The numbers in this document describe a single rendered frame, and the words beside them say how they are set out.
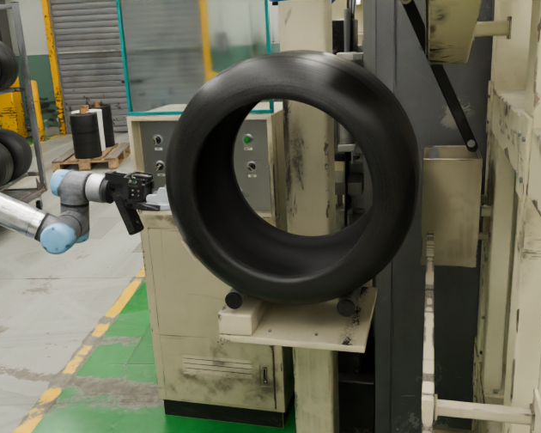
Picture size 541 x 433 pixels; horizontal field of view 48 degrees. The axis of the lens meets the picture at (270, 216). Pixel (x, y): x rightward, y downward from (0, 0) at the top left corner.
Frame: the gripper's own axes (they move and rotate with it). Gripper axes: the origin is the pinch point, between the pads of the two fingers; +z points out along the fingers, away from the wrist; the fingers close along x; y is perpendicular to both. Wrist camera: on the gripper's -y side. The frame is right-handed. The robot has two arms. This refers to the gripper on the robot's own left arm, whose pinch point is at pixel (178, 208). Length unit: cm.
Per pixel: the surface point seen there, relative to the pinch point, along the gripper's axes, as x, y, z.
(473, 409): -56, -5, 71
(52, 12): 822, 27, -574
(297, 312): 7.3, -26.9, 32.6
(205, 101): -12.0, 29.7, 10.8
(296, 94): -12.7, 33.6, 31.2
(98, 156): 545, -138, -334
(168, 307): 63, -64, -28
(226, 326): -8.7, -26.2, 17.5
